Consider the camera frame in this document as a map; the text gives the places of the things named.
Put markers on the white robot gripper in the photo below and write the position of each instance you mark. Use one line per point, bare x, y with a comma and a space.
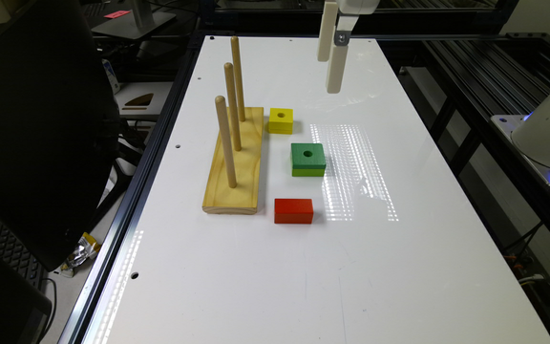
347, 13

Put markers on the green wooden block with hole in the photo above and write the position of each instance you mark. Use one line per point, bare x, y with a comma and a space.
308, 160

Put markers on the yellow wooden block with hole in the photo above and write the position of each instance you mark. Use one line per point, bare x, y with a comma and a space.
280, 121

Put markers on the red wooden block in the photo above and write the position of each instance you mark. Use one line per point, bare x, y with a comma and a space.
293, 211

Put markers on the rear wooden peg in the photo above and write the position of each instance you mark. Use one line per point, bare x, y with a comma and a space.
238, 76

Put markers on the wooden peg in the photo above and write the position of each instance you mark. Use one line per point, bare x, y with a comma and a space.
226, 141
232, 105
238, 76

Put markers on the middle wooden peg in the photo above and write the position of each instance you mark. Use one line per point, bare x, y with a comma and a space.
232, 105

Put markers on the front wooden peg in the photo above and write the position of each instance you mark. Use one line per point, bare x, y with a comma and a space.
226, 141

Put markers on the wooden peg base board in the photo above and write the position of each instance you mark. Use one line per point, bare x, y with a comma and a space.
219, 197

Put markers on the grey monitor stand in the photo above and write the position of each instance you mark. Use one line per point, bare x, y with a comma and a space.
140, 22

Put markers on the pink sticky note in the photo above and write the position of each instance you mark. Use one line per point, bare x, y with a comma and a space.
116, 14

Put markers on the black monitor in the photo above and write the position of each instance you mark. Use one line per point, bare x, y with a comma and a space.
59, 127

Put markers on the crumpled foil wrapper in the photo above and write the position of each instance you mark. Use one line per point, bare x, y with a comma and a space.
87, 248

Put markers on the black keyboard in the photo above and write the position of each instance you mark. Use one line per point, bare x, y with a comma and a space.
17, 256

